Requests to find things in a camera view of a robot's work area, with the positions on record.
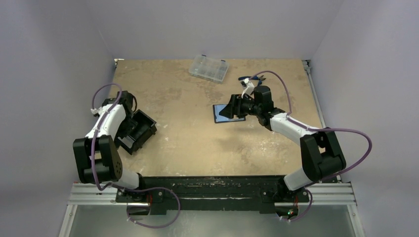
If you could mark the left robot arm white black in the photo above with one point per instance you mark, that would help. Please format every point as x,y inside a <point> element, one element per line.
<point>97,157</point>

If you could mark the blue handled pliers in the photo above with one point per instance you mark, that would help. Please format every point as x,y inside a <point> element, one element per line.
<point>259,80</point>

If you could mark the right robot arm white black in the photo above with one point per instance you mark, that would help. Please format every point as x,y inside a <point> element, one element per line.
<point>321,154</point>

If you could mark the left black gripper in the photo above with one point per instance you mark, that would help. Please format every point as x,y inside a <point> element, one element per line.
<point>128,130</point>

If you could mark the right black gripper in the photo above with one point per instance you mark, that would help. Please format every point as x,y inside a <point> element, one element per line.
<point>241,106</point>

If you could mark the black aluminium mounting rail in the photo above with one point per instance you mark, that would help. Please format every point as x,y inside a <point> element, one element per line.
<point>215,193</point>

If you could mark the black card tray box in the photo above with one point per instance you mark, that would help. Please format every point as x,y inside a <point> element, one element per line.
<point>143,127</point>

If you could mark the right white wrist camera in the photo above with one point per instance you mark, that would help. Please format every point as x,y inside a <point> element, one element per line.
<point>248,87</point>

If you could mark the clear plastic organizer box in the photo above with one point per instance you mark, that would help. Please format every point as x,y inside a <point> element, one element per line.
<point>208,68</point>

